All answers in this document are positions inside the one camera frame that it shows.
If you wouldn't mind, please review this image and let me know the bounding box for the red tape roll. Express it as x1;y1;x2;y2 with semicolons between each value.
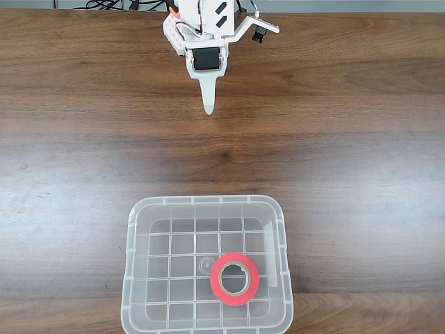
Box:
209;252;261;308

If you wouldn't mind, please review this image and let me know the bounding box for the clear plastic storage box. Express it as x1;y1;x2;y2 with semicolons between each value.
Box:
120;194;295;334

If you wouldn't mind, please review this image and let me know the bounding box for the black camera cable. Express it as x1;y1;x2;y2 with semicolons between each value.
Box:
236;0;261;17

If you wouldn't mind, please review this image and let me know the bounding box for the camera module on white bracket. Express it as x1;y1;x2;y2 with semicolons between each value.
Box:
229;13;281;45

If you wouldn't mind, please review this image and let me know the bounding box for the black cable with plug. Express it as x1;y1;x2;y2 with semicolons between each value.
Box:
127;0;167;13

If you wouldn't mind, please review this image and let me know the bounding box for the tangled black cable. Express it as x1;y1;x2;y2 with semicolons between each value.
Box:
72;0;127;11

